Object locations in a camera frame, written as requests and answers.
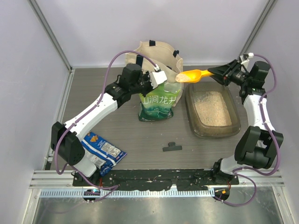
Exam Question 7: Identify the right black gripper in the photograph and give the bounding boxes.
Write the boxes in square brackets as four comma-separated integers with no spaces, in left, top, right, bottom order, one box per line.
[208,59,252,87]

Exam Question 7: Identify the green cat litter bag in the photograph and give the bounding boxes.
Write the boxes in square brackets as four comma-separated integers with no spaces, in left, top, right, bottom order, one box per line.
[138,82,183,122]

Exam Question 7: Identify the yellow plastic scoop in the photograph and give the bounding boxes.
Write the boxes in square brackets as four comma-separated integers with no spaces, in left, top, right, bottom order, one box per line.
[175,70,212,83]

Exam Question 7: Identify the black bag clip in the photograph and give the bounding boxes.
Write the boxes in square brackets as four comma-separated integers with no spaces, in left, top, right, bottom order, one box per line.
[163,142,182,152]

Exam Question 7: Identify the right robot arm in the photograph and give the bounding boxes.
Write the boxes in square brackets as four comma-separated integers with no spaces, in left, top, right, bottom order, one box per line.
[208,60,284,184]

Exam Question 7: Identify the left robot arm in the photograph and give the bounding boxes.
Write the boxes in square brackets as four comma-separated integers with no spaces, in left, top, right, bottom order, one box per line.
[50,63,154,186]

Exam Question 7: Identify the grey litter box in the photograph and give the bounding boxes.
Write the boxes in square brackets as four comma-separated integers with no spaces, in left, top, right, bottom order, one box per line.
[185,82,241,138]

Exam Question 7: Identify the clean litter granules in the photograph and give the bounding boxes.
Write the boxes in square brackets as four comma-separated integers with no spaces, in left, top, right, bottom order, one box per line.
[194,91,232,126]

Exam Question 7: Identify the beige canvas tote bag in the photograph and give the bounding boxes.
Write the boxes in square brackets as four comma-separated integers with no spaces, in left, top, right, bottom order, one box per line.
[125,40,184,107]

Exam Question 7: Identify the blue Doritos chip bag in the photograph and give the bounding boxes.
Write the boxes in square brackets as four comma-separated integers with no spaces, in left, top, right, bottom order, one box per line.
[81,132,127,176]

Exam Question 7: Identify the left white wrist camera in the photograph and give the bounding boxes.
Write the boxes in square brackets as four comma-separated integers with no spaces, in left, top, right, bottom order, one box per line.
[149,68,167,89]

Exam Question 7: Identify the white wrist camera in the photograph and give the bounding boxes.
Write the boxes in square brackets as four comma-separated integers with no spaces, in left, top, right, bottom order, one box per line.
[239,53,254,67]
[149,68,167,89]

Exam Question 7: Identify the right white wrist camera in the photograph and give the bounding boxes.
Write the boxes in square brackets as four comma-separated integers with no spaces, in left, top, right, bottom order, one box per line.
[239,53,254,67]

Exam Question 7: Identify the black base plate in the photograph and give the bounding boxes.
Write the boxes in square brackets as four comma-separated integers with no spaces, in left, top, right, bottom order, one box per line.
[72,168,240,191]

